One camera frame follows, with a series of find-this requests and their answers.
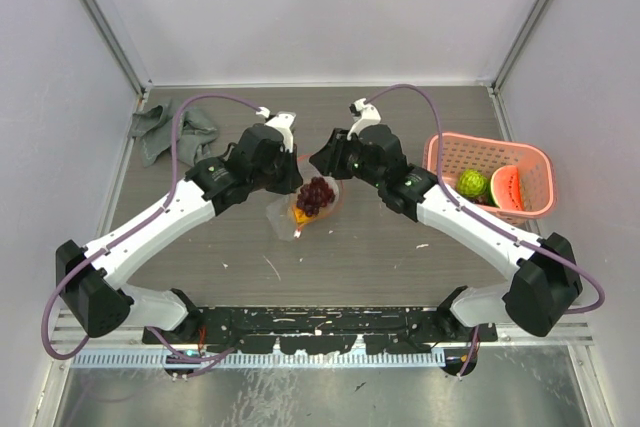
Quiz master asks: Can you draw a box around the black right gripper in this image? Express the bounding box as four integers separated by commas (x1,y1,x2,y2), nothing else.
309,128,384,189

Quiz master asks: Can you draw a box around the clear zip top bag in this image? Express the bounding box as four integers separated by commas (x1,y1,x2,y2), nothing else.
266,155,343,241

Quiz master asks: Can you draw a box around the dark red grape bunch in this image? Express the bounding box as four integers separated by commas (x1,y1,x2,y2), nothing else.
295,176,336,216

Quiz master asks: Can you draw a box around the orange mango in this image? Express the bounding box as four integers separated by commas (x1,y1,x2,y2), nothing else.
292,206,320,228

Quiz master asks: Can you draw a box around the green custard apple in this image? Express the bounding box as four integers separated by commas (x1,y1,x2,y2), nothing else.
456,169,489,198

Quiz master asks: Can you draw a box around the watermelon slice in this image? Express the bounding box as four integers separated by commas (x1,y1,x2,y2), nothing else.
489,165,524,211

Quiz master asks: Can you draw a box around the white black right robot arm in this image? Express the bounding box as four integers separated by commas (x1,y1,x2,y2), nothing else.
309,124,582,341

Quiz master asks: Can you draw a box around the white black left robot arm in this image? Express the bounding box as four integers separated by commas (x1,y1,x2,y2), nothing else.
56,112,302,343

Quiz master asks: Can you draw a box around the green crumpled cloth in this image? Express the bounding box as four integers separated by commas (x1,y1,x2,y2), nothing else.
129,99,219,167

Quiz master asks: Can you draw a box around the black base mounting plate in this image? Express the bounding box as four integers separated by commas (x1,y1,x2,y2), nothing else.
161,307,473,355

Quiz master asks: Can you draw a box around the pink plastic basket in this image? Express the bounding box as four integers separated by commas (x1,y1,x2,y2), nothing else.
422,132,556,225

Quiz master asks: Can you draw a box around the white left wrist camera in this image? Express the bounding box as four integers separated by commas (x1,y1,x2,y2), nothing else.
266,112,296,153

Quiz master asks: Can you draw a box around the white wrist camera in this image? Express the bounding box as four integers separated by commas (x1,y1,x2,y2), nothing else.
347,98,381,140
266,112,296,153

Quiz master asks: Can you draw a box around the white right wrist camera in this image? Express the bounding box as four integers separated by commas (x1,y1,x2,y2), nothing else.
347,98,381,140

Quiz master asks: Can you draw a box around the white slotted cable duct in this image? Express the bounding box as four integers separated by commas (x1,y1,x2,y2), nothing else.
71,347,446,369

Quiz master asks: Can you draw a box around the aluminium left frame post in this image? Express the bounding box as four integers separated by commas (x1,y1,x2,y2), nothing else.
79,0,152,96

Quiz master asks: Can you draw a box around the aluminium frame post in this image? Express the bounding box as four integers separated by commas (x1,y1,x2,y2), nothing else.
491,0,553,95
79,0,152,96

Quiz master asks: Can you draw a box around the aluminium front rail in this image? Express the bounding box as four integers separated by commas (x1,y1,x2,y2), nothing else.
47,304,596,351

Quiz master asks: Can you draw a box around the aluminium right frame post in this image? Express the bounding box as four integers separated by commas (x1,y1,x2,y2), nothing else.
491,0,553,95

